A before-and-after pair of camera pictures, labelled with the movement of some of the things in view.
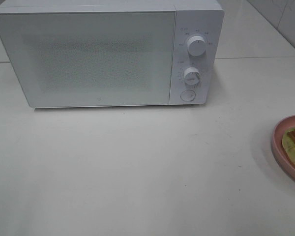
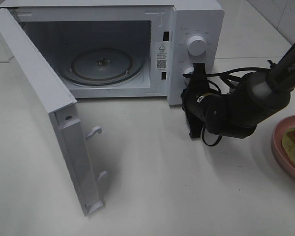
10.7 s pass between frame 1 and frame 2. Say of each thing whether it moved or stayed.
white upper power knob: stayed
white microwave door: moved
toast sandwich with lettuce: stayed
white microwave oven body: stayed
